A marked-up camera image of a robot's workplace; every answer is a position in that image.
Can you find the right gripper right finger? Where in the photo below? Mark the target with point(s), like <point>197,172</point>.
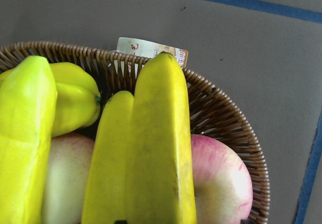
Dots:
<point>245,221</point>

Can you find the pink red apple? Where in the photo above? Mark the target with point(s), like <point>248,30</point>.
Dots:
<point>222,183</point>

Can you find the dull yellow banana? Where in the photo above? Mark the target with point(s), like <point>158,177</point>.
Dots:
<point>141,168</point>

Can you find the lime yellow banana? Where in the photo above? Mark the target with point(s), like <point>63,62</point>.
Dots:
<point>28,101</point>

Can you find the pale peach apple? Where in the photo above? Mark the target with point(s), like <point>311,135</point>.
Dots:
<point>68,168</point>

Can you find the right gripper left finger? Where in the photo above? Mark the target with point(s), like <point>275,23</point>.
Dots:
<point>120,222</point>

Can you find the white paper tag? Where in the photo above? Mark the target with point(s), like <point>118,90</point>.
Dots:
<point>148,49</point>

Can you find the yellow bell pepper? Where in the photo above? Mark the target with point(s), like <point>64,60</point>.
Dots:
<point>78,98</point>

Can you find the brown wicker basket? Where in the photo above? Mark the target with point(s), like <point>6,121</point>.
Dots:
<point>212,112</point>

